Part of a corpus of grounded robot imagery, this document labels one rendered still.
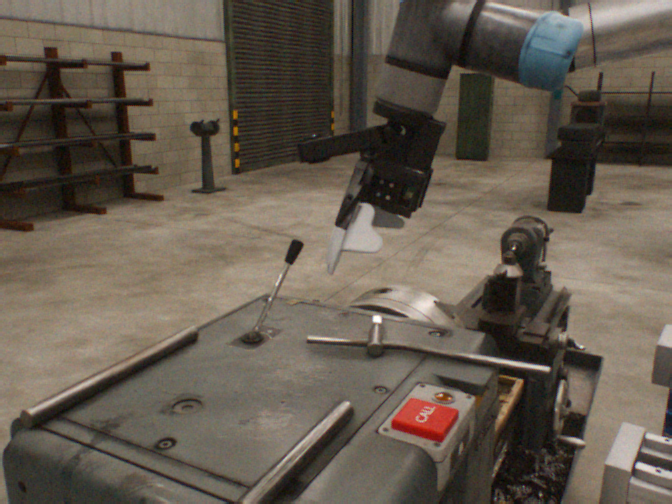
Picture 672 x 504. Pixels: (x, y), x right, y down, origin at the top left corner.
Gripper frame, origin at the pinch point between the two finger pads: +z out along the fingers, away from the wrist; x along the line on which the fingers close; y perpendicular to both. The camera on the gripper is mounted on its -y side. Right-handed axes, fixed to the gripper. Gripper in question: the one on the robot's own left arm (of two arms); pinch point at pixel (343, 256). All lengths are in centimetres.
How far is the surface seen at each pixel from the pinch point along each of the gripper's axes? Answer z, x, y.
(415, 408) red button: 10.9, -9.3, 15.3
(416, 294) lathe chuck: 17.0, 39.4, 7.1
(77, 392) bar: 20.8, -19.6, -22.3
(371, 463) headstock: 12.7, -19.4, 13.3
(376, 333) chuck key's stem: 12.6, 8.2, 6.1
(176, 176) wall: 277, 809, -506
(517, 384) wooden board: 44, 73, 35
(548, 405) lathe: 55, 92, 47
